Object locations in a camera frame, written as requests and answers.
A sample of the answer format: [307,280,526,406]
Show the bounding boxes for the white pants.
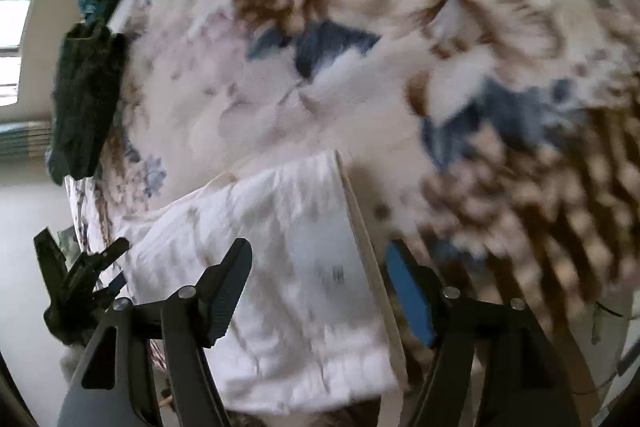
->
[107,151,412,414]

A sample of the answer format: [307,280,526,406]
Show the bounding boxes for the window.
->
[0,0,55,108]

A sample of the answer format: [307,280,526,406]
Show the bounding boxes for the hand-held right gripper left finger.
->
[56,237,254,427]

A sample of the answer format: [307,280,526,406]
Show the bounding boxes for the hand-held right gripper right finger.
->
[385,239,583,427]

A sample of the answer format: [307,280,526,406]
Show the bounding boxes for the folded dark jeans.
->
[46,23,128,180]

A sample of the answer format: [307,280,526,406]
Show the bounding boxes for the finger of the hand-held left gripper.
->
[67,237,132,295]
[33,228,68,310]

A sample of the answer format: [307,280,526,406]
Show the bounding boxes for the floral bedspread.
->
[62,0,640,388]

